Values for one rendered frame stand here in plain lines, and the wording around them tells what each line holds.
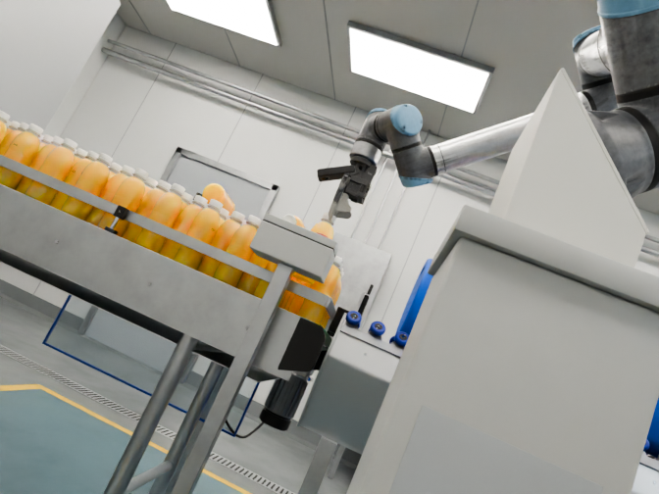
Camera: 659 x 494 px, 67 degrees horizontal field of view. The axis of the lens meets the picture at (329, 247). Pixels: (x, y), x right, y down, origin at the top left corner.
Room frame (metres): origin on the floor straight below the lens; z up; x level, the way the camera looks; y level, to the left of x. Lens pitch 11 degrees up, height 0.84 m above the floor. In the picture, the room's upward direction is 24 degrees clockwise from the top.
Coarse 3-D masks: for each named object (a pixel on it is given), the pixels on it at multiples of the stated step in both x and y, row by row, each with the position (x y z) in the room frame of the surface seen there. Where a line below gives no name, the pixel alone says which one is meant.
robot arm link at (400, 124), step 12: (396, 108) 1.27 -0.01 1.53; (408, 108) 1.26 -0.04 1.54; (384, 120) 1.30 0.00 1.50; (396, 120) 1.26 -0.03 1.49; (408, 120) 1.26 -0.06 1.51; (420, 120) 1.28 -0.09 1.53; (384, 132) 1.33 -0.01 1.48; (396, 132) 1.29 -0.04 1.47; (408, 132) 1.27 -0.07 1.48; (396, 144) 1.31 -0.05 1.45; (408, 144) 1.29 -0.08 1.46
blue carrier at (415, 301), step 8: (424, 272) 1.39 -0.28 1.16; (424, 280) 1.37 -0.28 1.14; (416, 288) 1.45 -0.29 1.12; (424, 288) 1.37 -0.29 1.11; (416, 296) 1.37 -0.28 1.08; (424, 296) 1.36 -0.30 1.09; (408, 304) 1.53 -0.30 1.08; (416, 304) 1.37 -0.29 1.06; (408, 312) 1.39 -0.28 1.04; (416, 312) 1.37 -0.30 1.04; (400, 320) 1.61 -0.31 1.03; (408, 320) 1.39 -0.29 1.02; (400, 328) 1.43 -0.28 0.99; (408, 328) 1.40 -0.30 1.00; (656, 408) 1.28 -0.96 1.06; (656, 416) 1.28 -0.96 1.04; (656, 424) 1.29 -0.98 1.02; (648, 432) 1.31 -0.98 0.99; (656, 432) 1.30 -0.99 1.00; (648, 440) 1.33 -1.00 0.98; (656, 440) 1.31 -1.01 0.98; (656, 448) 1.34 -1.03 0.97; (656, 456) 1.38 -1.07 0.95
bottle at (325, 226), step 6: (318, 222) 1.41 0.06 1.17; (324, 222) 1.40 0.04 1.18; (330, 222) 1.41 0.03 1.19; (312, 228) 1.41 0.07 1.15; (318, 228) 1.40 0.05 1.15; (324, 228) 1.39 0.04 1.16; (330, 228) 1.40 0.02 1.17; (330, 234) 1.40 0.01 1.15; (294, 276) 1.44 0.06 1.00; (300, 276) 1.39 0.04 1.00; (306, 276) 1.39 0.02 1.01; (312, 282) 1.41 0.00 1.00
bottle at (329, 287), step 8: (336, 264) 1.44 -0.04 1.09; (336, 272) 1.43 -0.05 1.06; (328, 280) 1.42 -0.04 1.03; (336, 280) 1.43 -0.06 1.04; (312, 288) 1.43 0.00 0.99; (320, 288) 1.42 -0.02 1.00; (328, 288) 1.42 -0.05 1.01; (304, 304) 1.44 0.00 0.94; (312, 304) 1.42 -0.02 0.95; (304, 312) 1.43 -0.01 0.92; (312, 312) 1.42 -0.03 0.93; (320, 312) 1.43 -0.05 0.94; (312, 320) 1.42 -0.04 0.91; (320, 320) 1.44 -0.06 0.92
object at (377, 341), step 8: (344, 328) 1.41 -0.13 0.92; (352, 328) 1.42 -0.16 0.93; (352, 336) 1.41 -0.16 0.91; (360, 336) 1.40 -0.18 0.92; (368, 336) 1.41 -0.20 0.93; (376, 336) 1.41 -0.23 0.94; (376, 344) 1.40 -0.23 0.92; (384, 344) 1.40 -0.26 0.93; (392, 344) 1.41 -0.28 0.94; (392, 352) 1.39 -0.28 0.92; (400, 352) 1.39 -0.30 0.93; (640, 464) 1.29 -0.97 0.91; (648, 464) 1.29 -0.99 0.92; (656, 464) 1.29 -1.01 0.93
